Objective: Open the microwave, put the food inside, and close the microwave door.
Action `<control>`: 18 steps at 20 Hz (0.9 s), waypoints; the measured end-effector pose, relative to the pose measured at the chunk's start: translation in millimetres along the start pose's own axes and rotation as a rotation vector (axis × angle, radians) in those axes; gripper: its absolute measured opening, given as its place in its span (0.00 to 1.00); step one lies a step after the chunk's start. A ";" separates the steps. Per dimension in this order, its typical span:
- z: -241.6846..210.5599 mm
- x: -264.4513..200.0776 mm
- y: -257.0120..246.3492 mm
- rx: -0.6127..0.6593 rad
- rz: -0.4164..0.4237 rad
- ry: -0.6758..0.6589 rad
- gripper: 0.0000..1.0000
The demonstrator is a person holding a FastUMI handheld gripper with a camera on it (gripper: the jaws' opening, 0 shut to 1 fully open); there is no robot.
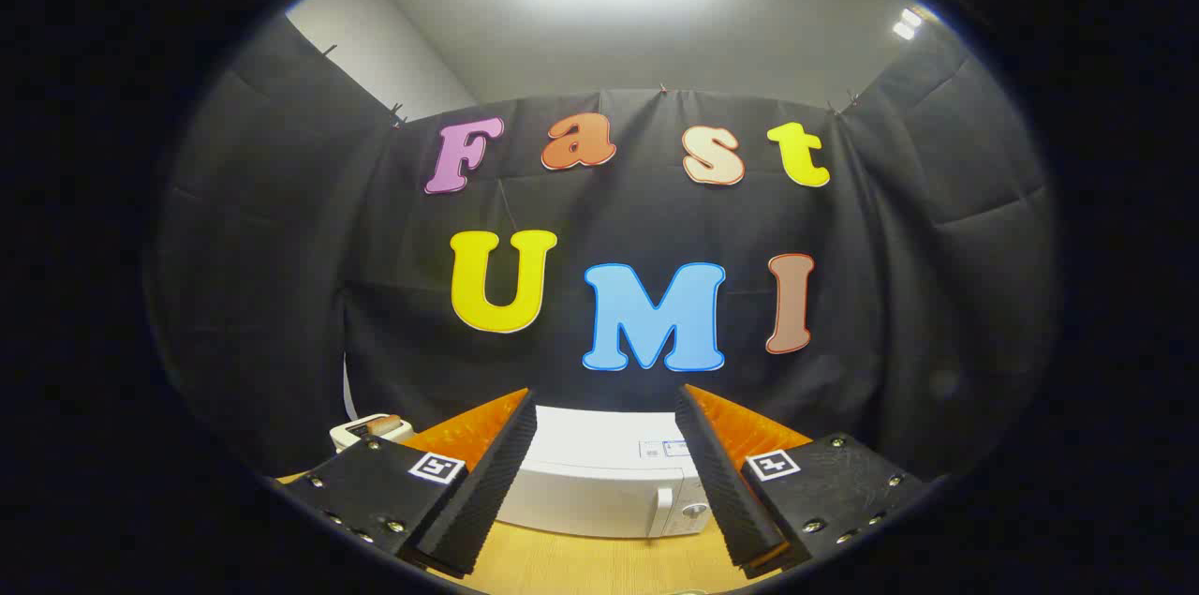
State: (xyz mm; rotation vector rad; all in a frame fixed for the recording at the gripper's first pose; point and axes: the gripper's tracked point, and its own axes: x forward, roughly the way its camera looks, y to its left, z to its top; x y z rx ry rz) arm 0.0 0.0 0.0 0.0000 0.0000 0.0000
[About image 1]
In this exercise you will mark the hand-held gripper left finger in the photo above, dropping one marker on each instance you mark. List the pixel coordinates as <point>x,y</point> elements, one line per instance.
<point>487,492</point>

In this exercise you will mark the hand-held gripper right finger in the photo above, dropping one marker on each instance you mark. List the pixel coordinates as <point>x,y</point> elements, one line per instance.
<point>726,492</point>

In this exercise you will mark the white microwave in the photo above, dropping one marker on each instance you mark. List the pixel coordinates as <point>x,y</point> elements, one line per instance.
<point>599,473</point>

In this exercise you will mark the toast slice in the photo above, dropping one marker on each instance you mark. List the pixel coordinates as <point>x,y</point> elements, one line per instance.
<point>382,425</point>

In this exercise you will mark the cream white toaster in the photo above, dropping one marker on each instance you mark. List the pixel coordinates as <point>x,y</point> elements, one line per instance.
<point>351,434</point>

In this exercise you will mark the small ceiling light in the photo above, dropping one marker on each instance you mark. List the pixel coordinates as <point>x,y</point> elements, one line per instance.
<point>907,22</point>

